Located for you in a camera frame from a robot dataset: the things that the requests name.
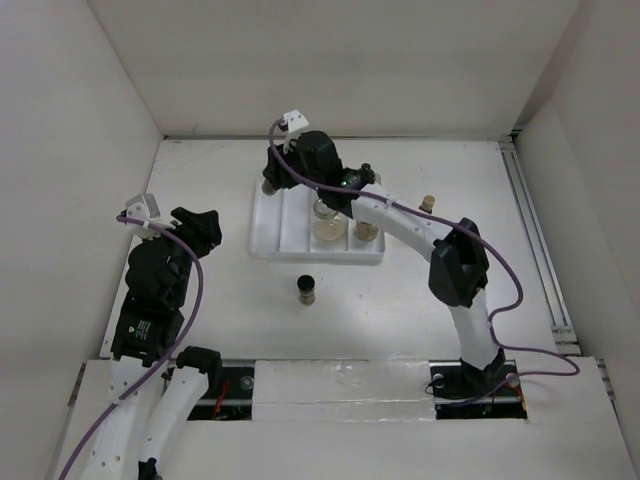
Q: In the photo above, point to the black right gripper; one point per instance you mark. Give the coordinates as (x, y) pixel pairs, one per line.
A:
(275, 171)

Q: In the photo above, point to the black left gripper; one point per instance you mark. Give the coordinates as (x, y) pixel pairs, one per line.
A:
(200, 227)

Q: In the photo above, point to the small black-lid spice jar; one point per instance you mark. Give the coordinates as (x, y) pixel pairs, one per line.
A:
(267, 188)

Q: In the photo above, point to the round glass jar silver lid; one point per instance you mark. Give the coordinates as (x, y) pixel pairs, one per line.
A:
(322, 211)

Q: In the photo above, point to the black-cap bottle white powder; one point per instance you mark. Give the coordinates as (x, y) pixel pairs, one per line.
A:
(367, 174)

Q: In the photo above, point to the black-cap bottle tan powder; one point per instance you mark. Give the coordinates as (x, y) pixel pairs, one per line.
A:
(365, 232)

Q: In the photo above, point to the small brown spice jar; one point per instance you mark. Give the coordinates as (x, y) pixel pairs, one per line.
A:
(306, 289)

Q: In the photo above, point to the yellow bottle beige cap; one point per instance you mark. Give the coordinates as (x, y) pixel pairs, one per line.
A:
(427, 204)

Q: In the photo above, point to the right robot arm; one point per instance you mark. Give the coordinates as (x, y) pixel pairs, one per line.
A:
(456, 254)

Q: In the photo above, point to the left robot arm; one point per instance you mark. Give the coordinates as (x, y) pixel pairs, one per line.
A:
(154, 385)

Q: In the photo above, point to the white divided organizer tray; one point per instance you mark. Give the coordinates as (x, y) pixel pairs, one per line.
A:
(281, 230)

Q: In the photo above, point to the white foam front block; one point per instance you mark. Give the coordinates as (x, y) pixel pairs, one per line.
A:
(347, 391)

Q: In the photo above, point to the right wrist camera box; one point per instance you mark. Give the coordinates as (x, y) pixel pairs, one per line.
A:
(293, 122)

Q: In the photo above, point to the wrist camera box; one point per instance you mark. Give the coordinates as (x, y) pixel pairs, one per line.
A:
(144, 208)
(293, 122)

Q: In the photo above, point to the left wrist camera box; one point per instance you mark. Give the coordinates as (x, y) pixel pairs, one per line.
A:
(144, 208)

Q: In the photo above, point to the aluminium rail right side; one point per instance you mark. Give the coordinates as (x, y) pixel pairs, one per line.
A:
(561, 325)

